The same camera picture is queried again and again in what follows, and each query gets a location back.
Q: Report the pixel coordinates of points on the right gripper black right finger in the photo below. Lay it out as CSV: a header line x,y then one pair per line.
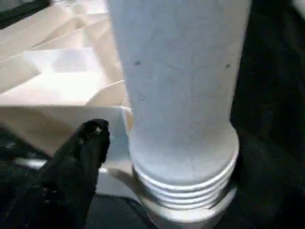
x,y
274,190

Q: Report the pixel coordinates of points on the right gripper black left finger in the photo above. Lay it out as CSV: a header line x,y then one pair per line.
x,y
66,186

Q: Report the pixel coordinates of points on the white plastic table top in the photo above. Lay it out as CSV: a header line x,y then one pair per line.
x,y
59,83

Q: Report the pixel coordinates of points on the white plastic table leg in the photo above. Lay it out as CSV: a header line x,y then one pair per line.
x,y
178,95

